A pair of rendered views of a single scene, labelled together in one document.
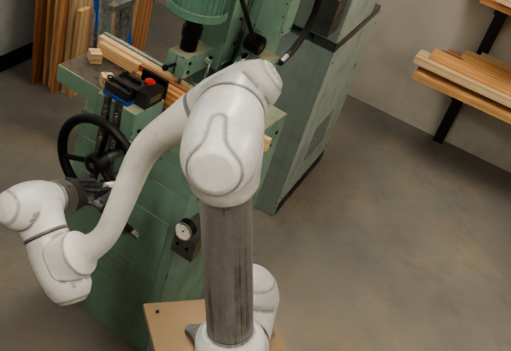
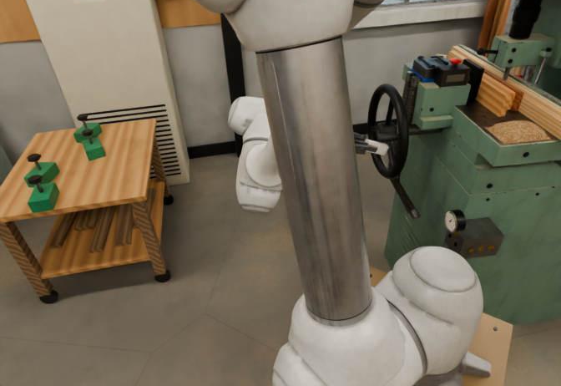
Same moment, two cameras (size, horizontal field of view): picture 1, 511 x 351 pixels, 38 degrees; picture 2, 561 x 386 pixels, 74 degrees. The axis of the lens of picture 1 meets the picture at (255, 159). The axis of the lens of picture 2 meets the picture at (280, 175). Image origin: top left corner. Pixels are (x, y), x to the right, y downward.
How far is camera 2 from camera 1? 1.16 m
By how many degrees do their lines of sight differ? 51
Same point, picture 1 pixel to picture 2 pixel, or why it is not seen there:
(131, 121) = (422, 95)
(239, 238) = (294, 125)
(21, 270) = (371, 234)
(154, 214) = (443, 205)
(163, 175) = (453, 164)
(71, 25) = not seen: hidden behind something
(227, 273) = (290, 189)
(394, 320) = not seen: outside the picture
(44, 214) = (255, 123)
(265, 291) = (443, 289)
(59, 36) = not seen: hidden behind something
